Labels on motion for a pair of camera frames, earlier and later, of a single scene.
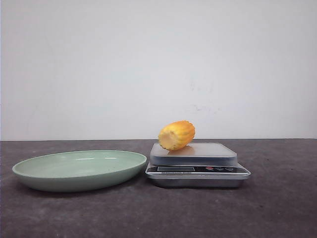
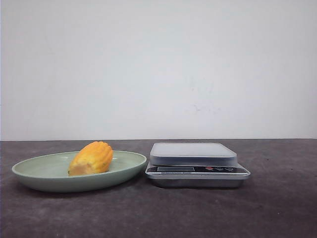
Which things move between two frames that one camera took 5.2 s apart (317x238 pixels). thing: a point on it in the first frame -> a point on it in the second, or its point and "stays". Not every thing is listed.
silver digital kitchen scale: x=196 y=165 stays
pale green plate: x=79 y=171 stays
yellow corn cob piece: x=176 y=135 -> x=94 y=157
